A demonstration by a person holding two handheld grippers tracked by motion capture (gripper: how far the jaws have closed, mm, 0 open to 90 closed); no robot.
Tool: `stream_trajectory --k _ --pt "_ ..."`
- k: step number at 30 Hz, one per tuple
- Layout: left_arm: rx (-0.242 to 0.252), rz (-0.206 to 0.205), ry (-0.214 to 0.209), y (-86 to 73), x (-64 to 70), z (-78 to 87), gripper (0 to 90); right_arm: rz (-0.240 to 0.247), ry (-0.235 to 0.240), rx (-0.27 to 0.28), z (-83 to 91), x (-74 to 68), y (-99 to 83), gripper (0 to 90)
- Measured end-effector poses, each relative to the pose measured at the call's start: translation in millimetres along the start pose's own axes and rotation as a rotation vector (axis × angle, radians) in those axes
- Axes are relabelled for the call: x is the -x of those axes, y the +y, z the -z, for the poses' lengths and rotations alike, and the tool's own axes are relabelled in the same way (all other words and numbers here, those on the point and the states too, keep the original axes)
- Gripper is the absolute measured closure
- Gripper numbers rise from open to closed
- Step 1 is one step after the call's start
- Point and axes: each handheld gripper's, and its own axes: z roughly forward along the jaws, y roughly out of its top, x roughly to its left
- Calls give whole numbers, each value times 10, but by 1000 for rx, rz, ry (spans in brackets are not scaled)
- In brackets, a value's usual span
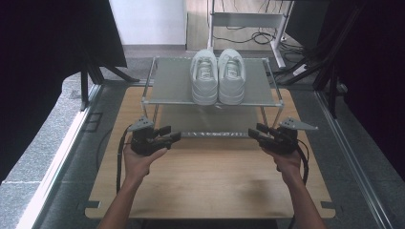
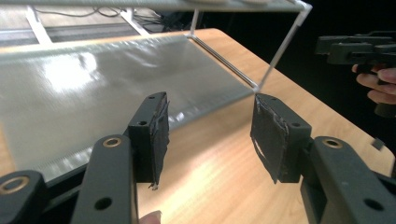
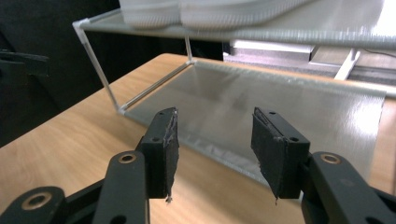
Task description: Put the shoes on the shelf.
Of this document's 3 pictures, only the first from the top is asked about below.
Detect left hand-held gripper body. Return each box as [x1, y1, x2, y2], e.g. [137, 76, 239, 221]
[127, 115, 167, 157]

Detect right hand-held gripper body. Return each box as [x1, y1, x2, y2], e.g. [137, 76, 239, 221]
[265, 116, 319, 156]

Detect metal two-tier shoe rack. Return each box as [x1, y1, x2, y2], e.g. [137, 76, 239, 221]
[140, 56, 285, 140]

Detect white sneaker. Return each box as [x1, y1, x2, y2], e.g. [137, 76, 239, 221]
[189, 48, 220, 107]
[217, 48, 246, 106]

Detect person's right hand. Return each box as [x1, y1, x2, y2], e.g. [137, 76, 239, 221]
[261, 146, 304, 186]

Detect person's left hand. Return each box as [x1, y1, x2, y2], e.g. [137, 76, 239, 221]
[122, 142, 169, 189]

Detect white power strip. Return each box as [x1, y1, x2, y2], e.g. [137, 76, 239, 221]
[291, 63, 309, 77]

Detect black metal stand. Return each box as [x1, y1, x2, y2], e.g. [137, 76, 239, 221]
[273, 0, 371, 119]
[78, 60, 141, 113]

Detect black curtain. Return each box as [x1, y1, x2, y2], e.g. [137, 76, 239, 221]
[318, 0, 405, 182]
[0, 0, 128, 185]

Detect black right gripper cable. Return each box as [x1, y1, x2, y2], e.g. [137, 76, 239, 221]
[287, 138, 310, 229]

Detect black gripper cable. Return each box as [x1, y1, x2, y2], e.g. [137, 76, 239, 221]
[287, 138, 310, 229]
[116, 124, 133, 196]

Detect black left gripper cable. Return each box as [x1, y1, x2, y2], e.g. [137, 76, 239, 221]
[116, 124, 133, 196]

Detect aluminium rail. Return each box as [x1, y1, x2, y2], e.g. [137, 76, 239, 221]
[15, 84, 103, 229]
[313, 90, 396, 229]

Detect black floor cables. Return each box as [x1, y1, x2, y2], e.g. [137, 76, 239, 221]
[211, 25, 309, 55]

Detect white desk frame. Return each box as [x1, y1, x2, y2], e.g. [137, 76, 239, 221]
[205, 0, 294, 70]

